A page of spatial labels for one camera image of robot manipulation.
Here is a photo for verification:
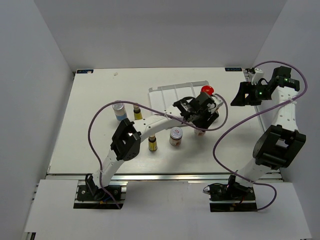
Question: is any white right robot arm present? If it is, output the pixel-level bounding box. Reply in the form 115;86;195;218
225;66;306;200

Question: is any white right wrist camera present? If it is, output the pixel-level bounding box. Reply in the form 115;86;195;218
248;68;264;85

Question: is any yellow bottle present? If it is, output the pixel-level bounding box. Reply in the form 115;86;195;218
148;134;158;152
133;105;143;120

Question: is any aluminium table rail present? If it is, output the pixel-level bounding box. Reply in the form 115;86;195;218
46;69;285;183

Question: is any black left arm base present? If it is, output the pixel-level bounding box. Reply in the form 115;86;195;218
73;184;126;210

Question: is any yellow bottle front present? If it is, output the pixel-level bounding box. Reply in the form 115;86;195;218
148;134;158;152

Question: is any white-lid sauce jar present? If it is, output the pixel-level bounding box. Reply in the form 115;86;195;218
194;129;206;136
169;127;183;147

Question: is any yellow bottle rear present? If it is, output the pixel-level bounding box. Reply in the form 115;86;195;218
133;105;143;120

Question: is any white divided organizer tray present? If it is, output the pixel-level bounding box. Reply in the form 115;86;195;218
148;80;209;112

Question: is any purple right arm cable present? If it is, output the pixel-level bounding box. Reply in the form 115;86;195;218
212;60;309;211

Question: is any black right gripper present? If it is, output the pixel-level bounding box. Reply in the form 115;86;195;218
230;81;272;107

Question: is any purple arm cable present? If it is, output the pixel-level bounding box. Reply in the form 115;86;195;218
212;60;309;211
87;93;228;210

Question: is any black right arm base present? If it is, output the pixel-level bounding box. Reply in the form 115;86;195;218
202;183;258;213

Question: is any red-lid chili sauce jar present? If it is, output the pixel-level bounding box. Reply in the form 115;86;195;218
201;85;215;96

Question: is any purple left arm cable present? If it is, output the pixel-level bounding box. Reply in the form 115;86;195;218
87;93;228;210

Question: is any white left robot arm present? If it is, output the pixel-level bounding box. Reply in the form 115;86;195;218
85;92;224;200

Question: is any silver-lid salt jar rear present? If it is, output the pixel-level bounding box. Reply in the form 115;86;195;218
112;101;128;122

